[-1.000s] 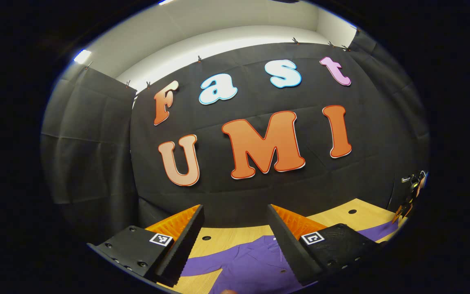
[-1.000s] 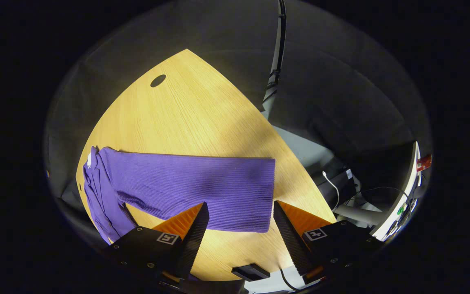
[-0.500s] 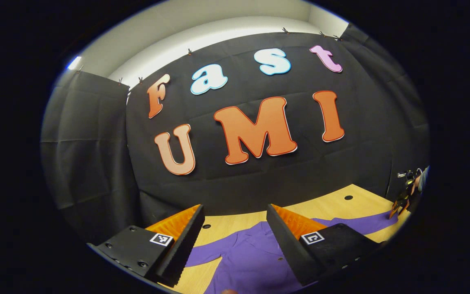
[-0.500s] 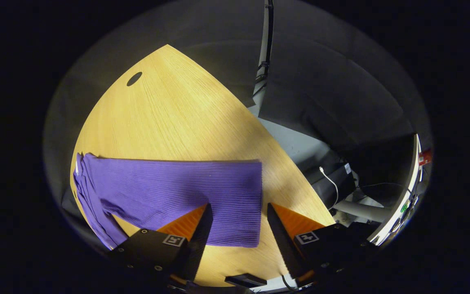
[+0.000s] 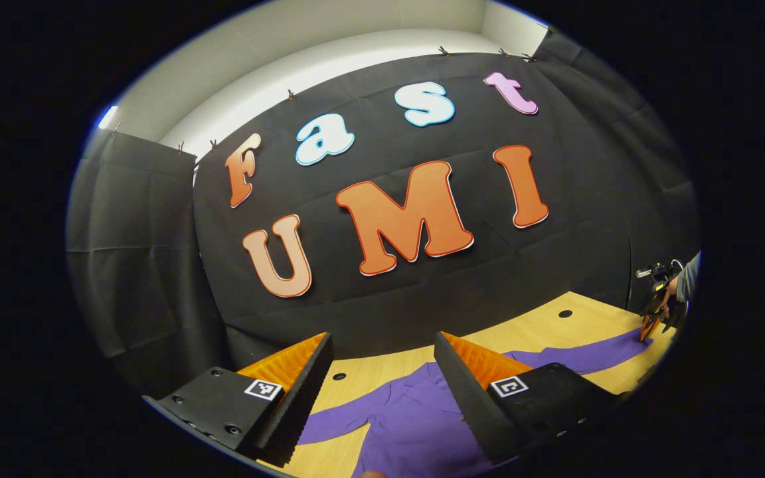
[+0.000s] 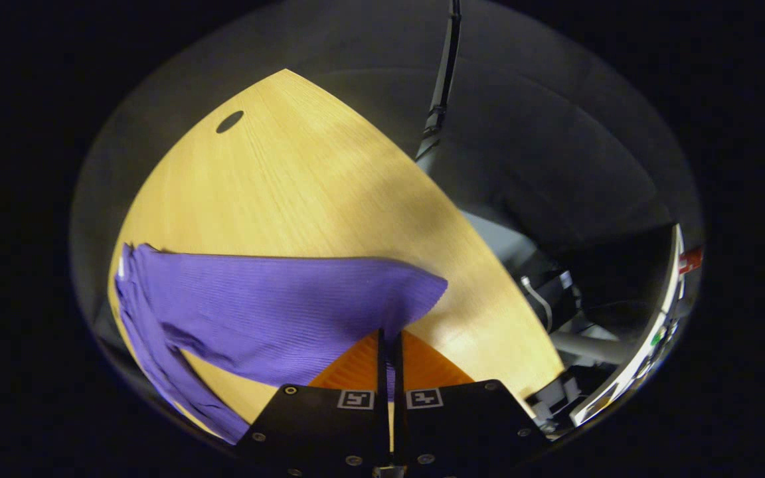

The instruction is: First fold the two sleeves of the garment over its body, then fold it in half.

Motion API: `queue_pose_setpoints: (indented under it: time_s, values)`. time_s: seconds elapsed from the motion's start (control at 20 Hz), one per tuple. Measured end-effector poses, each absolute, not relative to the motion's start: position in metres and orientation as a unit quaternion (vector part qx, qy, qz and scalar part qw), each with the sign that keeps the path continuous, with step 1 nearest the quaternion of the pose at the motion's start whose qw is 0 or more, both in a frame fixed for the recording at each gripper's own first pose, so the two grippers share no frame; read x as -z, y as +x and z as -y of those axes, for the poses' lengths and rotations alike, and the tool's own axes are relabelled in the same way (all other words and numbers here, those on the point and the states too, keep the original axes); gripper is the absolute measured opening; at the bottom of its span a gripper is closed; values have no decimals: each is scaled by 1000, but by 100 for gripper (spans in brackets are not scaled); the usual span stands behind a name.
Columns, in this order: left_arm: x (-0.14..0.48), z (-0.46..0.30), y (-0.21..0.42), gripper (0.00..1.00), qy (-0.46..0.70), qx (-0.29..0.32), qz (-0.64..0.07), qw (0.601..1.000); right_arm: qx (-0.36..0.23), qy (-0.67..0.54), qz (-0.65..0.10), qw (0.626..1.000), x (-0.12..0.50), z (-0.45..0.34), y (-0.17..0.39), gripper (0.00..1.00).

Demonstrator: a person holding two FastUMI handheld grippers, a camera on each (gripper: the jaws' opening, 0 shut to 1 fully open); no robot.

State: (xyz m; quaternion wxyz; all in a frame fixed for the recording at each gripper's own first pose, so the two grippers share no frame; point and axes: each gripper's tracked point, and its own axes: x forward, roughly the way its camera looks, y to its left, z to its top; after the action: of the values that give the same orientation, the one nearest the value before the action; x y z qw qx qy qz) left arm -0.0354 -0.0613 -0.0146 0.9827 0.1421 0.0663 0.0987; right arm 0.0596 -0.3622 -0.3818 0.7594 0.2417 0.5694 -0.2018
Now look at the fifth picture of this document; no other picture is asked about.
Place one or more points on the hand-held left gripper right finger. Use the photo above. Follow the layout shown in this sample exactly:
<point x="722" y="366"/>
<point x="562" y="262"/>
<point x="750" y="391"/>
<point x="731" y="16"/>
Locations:
<point x="462" y="392"/>

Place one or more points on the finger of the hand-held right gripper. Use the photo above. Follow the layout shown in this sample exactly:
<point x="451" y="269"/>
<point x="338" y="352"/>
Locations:
<point x="651" y="318"/>

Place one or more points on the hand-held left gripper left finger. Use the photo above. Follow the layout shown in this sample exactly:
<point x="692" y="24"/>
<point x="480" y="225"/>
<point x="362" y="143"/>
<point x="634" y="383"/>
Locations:
<point x="306" y="398"/>

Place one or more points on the purple button shirt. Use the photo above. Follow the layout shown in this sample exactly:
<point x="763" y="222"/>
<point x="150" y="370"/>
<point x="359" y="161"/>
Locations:
<point x="409" y="425"/>

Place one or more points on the black backdrop cloth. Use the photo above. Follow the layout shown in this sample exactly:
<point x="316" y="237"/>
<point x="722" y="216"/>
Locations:
<point x="422" y="299"/>

